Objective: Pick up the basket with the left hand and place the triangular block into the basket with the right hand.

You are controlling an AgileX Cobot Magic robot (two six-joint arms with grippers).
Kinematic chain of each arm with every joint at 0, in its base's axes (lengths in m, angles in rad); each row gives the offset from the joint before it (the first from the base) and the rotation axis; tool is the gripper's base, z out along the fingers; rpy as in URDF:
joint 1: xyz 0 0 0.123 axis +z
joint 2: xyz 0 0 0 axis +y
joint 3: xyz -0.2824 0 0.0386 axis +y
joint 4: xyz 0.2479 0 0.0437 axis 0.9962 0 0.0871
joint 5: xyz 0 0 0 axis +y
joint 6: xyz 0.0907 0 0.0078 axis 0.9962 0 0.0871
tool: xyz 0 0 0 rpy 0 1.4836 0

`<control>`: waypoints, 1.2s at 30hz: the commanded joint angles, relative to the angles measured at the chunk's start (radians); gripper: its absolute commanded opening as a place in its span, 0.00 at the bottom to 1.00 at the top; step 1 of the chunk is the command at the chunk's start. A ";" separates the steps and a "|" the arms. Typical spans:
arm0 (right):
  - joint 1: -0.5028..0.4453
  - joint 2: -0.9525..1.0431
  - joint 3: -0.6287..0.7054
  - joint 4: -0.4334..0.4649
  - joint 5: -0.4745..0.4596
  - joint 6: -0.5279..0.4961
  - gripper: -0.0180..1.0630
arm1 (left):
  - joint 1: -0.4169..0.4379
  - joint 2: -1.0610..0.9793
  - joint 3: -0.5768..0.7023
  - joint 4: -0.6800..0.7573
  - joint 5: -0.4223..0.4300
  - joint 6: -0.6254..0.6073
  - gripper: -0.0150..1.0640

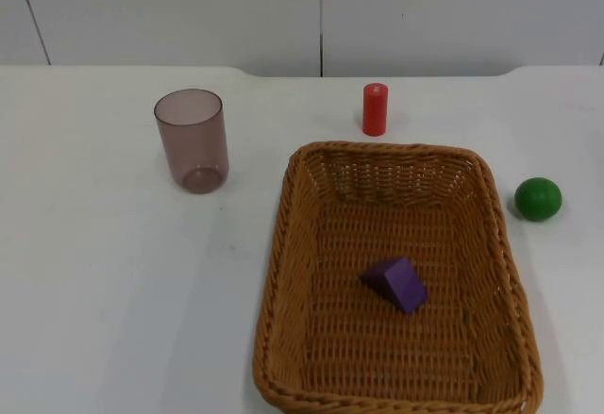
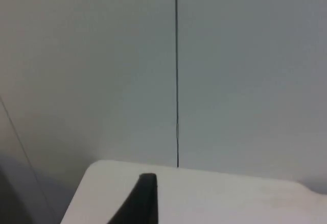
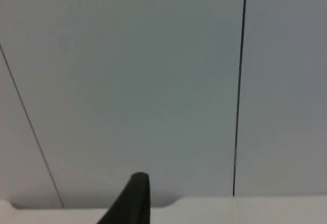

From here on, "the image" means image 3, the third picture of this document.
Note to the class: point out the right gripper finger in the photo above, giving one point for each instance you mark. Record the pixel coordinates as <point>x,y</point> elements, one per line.
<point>132,203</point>

